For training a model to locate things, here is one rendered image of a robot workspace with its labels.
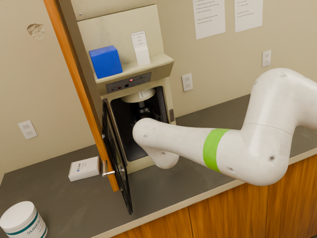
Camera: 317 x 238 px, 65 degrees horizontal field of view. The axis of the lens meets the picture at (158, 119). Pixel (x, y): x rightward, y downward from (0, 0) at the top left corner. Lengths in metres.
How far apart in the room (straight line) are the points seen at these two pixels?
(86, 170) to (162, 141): 0.72
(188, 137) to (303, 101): 0.29
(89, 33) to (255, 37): 1.21
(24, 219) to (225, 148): 0.84
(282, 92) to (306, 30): 1.61
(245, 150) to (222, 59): 1.26
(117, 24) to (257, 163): 0.75
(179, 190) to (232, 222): 0.41
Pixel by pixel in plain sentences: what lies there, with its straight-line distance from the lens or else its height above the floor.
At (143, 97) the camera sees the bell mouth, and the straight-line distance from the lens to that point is 1.17.
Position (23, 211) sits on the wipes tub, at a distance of 1.19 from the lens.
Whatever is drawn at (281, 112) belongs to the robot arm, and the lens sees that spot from 0.60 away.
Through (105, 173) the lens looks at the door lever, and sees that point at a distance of 0.97.
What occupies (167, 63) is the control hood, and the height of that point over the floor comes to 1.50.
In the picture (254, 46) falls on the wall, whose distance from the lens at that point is 1.91.
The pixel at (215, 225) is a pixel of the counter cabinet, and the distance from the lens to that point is 1.43.
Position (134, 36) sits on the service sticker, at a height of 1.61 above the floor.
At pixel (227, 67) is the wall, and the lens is 1.82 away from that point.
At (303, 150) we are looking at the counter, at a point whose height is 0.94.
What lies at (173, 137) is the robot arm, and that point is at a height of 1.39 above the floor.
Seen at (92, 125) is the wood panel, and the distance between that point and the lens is 1.06.
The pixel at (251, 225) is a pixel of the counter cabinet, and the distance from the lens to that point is 1.60.
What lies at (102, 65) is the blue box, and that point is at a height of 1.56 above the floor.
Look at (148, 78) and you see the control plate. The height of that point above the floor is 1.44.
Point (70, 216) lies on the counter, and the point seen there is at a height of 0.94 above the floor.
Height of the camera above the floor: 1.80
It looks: 29 degrees down
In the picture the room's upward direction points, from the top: 11 degrees counter-clockwise
